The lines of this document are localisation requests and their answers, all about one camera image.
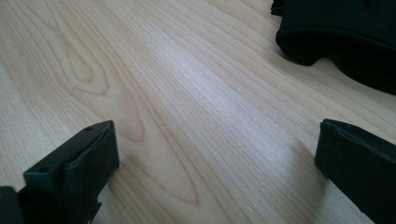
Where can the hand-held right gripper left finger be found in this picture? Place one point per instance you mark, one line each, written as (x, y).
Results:
(71, 174)

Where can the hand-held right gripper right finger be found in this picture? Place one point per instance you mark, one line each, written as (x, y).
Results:
(361, 161)

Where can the black sock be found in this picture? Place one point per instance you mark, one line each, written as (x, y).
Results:
(345, 34)

